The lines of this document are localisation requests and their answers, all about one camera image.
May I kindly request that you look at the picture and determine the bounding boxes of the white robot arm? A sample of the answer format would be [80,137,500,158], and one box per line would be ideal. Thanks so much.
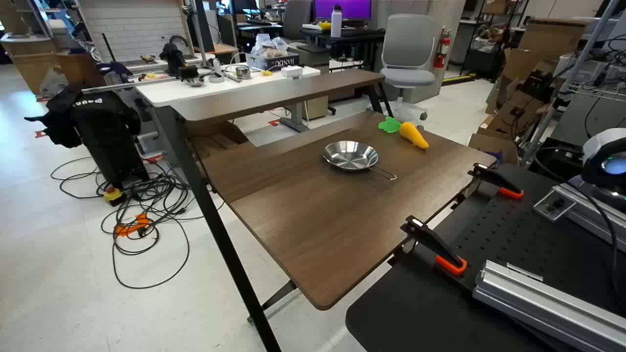
[582,127,626,193]

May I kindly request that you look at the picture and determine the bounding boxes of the silver metal frying pan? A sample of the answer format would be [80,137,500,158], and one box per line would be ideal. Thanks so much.
[322,141,397,182]

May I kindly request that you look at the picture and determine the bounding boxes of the black orange clamp near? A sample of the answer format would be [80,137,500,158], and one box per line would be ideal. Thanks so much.
[401,215,467,277]

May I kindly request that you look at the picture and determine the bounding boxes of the black orange clamp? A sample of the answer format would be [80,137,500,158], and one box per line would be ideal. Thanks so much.
[401,215,467,277]
[469,162,524,201]

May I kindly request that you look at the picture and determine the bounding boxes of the white topped workbench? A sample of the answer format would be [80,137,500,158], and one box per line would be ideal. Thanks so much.
[138,66,383,123]

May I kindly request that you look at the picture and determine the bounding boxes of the white water bottle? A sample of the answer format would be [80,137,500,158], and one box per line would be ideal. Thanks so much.
[330,4,342,37]

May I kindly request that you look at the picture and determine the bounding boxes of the grey office chair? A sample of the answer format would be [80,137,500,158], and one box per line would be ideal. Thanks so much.
[381,13,438,123]

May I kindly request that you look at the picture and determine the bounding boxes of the black perforated breadboard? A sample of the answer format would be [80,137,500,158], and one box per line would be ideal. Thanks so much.
[346,166,626,352]

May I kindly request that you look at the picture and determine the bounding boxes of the red fire extinguisher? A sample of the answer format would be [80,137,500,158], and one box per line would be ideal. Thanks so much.
[432,25,451,70]

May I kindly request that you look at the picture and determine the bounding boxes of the purple monitor screen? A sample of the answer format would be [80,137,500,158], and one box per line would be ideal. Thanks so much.
[313,0,371,21]

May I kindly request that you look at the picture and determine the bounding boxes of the black orange clamp far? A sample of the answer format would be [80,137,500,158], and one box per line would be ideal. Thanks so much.
[469,162,524,201]

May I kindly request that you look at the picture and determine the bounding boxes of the black equipment case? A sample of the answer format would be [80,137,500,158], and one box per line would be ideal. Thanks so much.
[35,88,148,187]

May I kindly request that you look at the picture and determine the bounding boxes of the cardboard boxes pile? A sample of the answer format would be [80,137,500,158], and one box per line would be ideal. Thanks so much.
[469,19,586,162]

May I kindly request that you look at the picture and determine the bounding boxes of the tangled black floor cables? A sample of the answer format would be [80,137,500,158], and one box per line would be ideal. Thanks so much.
[48,154,193,291]

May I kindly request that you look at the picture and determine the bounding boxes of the aluminium extrusion rail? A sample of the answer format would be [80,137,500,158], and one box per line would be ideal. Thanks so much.
[473,260,626,352]

